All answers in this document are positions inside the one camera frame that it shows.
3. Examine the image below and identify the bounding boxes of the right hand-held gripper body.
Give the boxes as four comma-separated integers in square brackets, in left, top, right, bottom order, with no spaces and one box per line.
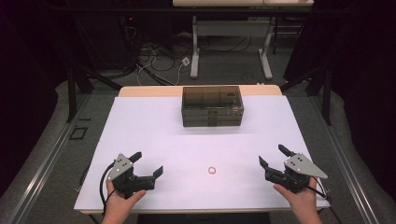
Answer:
[264,152,329,194]

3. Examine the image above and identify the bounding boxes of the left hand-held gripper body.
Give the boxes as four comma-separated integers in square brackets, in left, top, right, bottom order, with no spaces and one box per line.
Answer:
[106,152,156,200]

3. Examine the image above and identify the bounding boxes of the smoked plastic drawer cabinet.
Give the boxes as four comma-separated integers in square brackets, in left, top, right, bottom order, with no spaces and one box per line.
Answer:
[181,85,245,128]

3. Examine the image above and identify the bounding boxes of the person's left hand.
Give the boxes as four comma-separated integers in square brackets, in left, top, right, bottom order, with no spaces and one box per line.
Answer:
[103,180,148,219]

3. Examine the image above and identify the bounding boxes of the person's right hand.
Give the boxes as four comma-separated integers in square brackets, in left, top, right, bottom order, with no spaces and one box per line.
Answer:
[273,177,323,220]

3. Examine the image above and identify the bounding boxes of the person's dark clothing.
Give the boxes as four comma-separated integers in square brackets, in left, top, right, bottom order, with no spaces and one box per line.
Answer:
[136,212,273,224]

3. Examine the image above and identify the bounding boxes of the black metal stand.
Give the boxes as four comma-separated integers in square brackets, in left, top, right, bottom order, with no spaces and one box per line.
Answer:
[65,65,123,123]
[279,65,332,126]

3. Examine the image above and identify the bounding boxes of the dark curtain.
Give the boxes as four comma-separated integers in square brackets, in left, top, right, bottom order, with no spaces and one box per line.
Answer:
[283,0,396,200]
[0,0,78,197]

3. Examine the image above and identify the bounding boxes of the device with red light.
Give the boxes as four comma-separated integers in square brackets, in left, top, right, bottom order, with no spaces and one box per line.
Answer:
[120,13,138,27]

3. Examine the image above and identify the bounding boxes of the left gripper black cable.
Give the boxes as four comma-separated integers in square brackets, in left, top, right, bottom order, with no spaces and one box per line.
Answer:
[98,161,117,217]

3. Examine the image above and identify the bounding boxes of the aluminium floor rail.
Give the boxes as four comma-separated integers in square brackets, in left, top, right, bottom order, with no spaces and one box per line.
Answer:
[311,92,380,224]
[6,92,92,224]

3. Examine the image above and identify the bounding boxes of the white floor cable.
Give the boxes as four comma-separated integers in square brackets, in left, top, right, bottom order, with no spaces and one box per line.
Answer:
[135,46,188,87]

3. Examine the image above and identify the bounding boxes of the black floor cable bundle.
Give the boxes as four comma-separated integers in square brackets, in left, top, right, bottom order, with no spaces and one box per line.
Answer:
[124,26,253,87]

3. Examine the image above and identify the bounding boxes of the white desk frame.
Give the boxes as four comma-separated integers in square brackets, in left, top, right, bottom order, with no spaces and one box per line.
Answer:
[172,0,315,80]

